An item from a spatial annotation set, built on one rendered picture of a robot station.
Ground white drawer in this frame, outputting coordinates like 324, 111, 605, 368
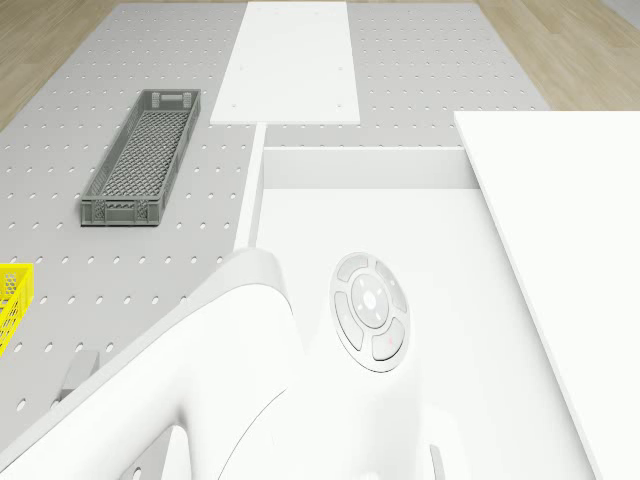
233, 122, 531, 311

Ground white board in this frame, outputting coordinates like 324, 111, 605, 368
209, 1, 362, 127

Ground dark grey basket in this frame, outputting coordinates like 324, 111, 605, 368
80, 88, 203, 229

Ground white cabinet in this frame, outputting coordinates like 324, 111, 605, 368
453, 110, 640, 480

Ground grey cube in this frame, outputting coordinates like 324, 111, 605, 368
58, 350, 101, 401

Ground yellow basket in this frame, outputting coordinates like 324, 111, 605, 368
0, 262, 36, 358

